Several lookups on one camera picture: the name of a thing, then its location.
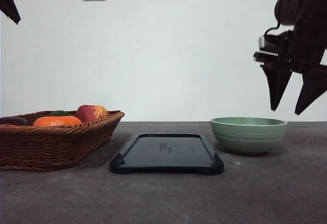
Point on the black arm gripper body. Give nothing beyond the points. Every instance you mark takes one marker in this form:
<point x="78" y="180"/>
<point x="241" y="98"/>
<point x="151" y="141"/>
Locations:
<point x="306" y="48"/>

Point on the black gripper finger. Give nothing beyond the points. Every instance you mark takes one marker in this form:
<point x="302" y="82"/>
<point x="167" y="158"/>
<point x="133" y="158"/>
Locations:
<point x="314" y="85"/>
<point x="9" y="8"/>
<point x="277" y="79"/>

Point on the green ceramic bowl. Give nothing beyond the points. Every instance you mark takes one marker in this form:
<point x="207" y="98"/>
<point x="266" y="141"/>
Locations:
<point x="248" y="135"/>

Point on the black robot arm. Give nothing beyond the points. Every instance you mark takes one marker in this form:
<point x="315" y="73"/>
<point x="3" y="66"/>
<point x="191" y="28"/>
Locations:
<point x="288" y="11"/>

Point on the brown wicker basket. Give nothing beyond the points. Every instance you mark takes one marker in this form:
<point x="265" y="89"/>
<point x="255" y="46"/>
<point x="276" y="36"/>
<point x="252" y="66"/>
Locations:
<point x="53" y="148"/>

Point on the dark purple fruit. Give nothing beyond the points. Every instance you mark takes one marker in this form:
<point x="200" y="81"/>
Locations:
<point x="13" y="120"/>

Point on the dark green fruit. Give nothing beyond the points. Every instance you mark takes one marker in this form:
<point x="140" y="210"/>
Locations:
<point x="59" y="113"/>

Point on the orange tangerine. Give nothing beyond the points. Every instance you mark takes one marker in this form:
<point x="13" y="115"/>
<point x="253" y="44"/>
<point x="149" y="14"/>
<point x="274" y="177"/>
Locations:
<point x="56" y="121"/>

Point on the red yellow apple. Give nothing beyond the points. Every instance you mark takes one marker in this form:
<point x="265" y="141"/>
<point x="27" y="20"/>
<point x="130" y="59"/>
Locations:
<point x="90" y="113"/>

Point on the dark blue rectangular tray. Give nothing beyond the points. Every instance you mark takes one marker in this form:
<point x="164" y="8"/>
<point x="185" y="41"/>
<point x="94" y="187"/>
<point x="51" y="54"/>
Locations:
<point x="167" y="153"/>

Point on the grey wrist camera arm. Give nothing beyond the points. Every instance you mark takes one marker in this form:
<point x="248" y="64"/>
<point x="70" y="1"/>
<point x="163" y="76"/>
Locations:
<point x="268" y="49"/>

